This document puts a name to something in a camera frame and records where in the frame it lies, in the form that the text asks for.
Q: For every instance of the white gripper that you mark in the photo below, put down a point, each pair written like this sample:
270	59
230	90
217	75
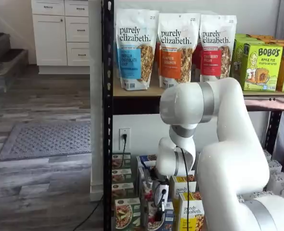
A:
158	192

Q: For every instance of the blue flax plus cereal box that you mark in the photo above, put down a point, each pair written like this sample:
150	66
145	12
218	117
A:
144	160
144	192
169	221

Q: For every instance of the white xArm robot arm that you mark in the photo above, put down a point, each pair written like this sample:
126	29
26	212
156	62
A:
228	156

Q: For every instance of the yellow purely elizabeth box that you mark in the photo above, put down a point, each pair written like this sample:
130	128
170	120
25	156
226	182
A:
175	190
192	214

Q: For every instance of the green apple cinnamon cereal box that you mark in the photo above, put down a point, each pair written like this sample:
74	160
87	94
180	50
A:
118	161
127	216
121	191
120	176

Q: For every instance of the green Bobo's apple pie box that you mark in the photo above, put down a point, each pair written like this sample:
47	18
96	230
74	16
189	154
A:
264	72
238	60

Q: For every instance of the black metal shelving rack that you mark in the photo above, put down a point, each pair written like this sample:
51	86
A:
107	96

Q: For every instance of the grey textured floor mat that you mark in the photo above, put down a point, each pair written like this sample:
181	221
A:
48	139

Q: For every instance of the orange label granola bag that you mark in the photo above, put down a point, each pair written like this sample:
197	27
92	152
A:
175	60

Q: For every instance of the blue label granola bag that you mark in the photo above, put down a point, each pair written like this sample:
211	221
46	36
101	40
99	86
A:
132	60

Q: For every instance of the red label granola bag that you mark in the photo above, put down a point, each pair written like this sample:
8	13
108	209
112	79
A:
214	62

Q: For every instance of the white kitchen cabinet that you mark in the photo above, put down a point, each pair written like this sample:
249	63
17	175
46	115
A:
50	38

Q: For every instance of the grey carpeted staircase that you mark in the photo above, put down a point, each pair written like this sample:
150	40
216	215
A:
2	60

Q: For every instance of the white wall outlet plate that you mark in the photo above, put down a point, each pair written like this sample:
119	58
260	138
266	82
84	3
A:
128	144

